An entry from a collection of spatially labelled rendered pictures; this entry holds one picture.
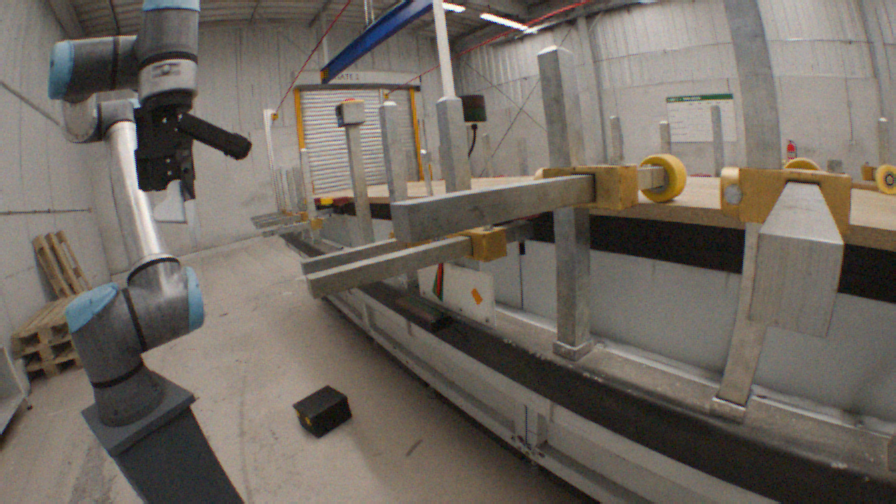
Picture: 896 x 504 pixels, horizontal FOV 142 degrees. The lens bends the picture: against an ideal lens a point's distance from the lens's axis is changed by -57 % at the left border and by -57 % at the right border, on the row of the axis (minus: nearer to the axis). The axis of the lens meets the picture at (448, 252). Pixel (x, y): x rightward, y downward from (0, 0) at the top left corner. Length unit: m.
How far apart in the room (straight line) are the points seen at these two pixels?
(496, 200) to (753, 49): 0.29
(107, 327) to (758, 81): 1.03
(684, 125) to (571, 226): 7.27
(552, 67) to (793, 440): 0.52
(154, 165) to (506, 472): 1.25
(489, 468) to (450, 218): 1.12
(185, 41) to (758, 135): 0.65
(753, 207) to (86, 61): 0.83
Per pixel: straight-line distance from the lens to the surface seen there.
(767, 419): 0.48
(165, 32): 0.55
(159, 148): 0.51
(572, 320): 0.51
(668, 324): 0.69
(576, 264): 0.48
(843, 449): 0.49
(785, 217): 0.16
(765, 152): 0.37
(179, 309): 0.86
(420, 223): 0.27
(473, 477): 1.30
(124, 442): 0.85
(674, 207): 0.62
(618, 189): 0.42
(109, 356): 0.86
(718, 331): 0.67
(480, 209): 0.30
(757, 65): 0.38
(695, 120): 7.66
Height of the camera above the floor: 0.98
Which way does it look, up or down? 13 degrees down
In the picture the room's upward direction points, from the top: 7 degrees counter-clockwise
